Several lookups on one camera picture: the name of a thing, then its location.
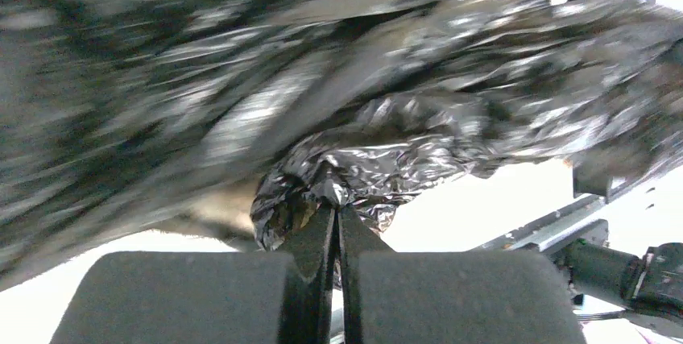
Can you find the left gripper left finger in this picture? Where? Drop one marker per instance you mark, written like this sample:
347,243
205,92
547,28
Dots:
282,296

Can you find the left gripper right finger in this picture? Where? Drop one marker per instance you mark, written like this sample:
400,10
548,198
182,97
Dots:
449,297

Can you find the black trash bag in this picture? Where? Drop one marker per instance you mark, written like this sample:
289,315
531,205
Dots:
120,115

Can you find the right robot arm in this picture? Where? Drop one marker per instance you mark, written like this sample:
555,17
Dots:
647,288

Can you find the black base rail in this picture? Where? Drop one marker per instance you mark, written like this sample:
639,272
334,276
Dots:
584,219

